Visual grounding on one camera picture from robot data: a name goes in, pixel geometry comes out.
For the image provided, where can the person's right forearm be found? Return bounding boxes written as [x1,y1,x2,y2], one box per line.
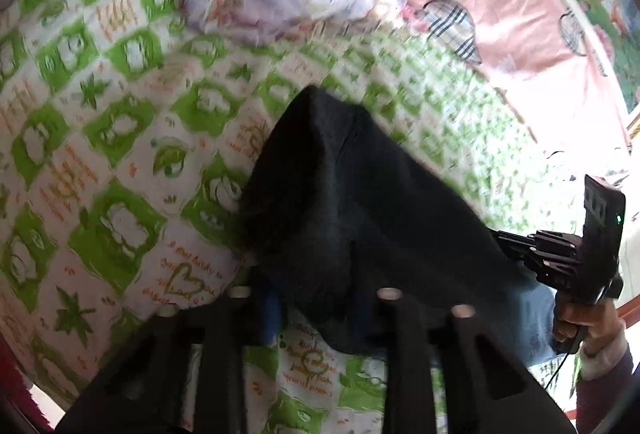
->
[575,331,640,434]

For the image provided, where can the green white printed bed sheet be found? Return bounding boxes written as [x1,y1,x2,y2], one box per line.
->
[0,0,591,434]

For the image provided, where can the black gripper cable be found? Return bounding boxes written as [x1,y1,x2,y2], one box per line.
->
[542,334,583,390]

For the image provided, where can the dark red fuzzy cloth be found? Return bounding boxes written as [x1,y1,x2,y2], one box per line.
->
[0,334,57,434]

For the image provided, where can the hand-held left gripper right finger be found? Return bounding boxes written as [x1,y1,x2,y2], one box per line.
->
[374,287,576,434]

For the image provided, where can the black pants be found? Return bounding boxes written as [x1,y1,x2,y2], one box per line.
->
[236,84,560,365]

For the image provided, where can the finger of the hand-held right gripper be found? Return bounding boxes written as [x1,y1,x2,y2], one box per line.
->
[492,229,541,271]

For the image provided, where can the person's right hand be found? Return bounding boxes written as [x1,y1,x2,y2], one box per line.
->
[554,290,628,358]

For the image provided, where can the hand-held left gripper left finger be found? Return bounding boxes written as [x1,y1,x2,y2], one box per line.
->
[56,286,286,434]

